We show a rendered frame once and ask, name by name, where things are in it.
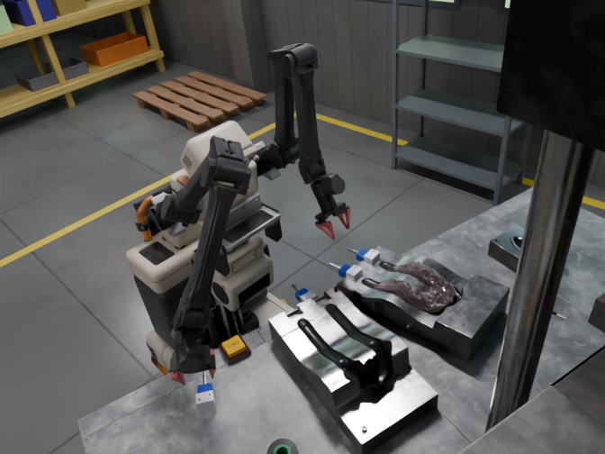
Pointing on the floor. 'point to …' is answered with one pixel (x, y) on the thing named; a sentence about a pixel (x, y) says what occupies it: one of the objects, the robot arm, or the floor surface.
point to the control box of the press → (544, 430)
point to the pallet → (211, 95)
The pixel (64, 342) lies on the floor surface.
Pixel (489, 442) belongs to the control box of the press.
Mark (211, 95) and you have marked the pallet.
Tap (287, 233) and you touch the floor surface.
